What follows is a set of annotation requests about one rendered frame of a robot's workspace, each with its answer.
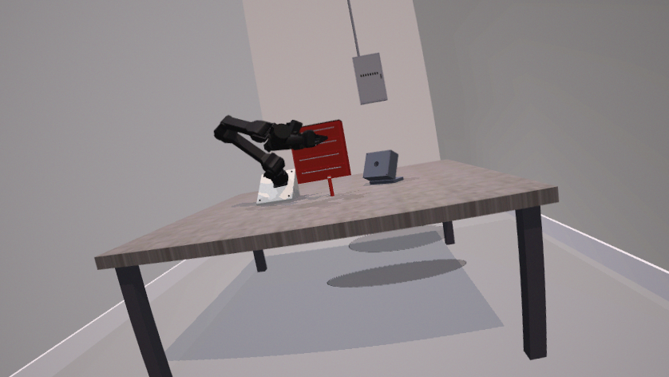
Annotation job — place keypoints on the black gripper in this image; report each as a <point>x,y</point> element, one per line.
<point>303,140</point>

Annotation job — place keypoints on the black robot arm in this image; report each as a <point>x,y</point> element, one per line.
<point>228,131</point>

